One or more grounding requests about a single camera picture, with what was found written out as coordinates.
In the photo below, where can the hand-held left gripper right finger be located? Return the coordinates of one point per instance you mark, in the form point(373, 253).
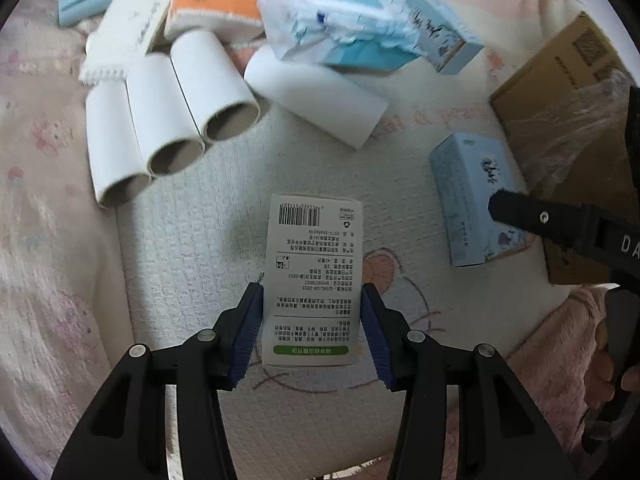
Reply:
point(377, 335)

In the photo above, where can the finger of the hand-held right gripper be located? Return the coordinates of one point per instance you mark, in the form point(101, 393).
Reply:
point(540, 217)

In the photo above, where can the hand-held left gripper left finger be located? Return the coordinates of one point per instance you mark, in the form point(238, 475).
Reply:
point(247, 330)

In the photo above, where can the light blue ink-print box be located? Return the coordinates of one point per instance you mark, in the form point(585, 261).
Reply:
point(465, 185)
point(440, 30)

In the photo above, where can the white box green stripe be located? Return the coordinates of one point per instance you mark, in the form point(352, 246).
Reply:
point(312, 270)

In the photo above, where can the brown cardboard box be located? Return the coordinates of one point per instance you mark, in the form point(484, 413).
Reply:
point(560, 110)

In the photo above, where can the person's right hand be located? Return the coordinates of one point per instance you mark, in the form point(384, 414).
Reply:
point(600, 365)

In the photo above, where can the pink cartoon print sofa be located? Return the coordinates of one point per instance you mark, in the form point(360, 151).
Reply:
point(200, 240)

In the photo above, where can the pink fluffy blanket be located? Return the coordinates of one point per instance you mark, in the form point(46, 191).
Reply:
point(550, 370)

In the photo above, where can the pink patterned pillow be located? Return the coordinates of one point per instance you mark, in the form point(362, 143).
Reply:
point(50, 260)

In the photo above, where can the blue wet wipes pack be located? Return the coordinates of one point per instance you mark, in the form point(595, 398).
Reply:
point(340, 20)

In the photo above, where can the white and orange box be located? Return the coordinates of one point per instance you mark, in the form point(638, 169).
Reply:
point(210, 10)

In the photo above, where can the tall white box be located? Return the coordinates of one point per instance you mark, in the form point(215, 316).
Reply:
point(127, 30)

